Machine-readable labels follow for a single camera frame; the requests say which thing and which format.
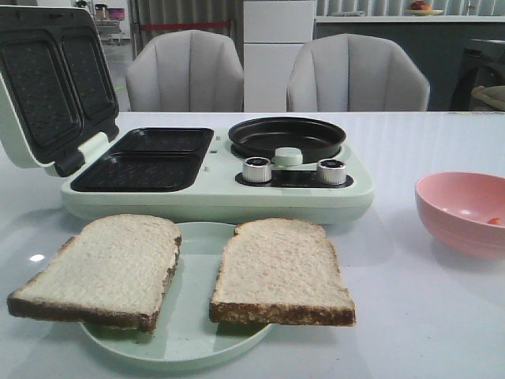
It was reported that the bread slice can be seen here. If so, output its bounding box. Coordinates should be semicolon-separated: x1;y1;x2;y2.
7;214;181;334
209;218;356;326

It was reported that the pink plastic bowl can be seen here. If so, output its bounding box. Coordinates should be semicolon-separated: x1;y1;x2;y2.
415;171;504;260

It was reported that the breakfast maker hinged lid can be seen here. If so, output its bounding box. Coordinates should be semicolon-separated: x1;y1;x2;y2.
1;6;119;177

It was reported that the shrimp with red tail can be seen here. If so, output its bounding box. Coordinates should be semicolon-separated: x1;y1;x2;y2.
487;217;501;225

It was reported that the mint green breakfast maker base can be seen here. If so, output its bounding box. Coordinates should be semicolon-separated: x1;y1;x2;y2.
62;127;374;223

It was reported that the left silver control knob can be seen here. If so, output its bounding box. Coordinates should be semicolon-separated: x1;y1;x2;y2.
241;156;271;183

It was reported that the silver control knob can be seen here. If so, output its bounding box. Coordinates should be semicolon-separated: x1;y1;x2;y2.
241;156;271;183
316;159;346;186

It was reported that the right silver control knob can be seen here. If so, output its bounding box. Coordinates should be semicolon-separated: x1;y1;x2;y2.
316;159;346;186

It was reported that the black round frying pan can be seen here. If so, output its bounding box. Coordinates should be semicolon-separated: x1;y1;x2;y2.
228;116;346;163

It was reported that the left grey upholstered chair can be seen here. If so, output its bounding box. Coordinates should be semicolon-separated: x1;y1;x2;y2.
125;30;244;112

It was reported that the grey upholstered chair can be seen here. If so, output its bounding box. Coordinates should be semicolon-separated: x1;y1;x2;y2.
125;30;244;112
286;34;430;112

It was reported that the right grey upholstered chair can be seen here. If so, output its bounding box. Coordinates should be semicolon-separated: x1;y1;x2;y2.
286;34;430;112

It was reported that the mint green round plate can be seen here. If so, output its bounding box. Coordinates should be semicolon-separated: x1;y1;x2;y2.
81;222;273;371

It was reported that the white refrigerator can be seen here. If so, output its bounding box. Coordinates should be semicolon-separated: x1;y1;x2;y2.
243;1;316;112

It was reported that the fruit plate on counter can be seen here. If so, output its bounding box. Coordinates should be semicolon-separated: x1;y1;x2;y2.
407;0;444;17

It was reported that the dark washing machine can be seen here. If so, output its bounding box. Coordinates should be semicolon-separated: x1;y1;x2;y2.
450;39;504;111

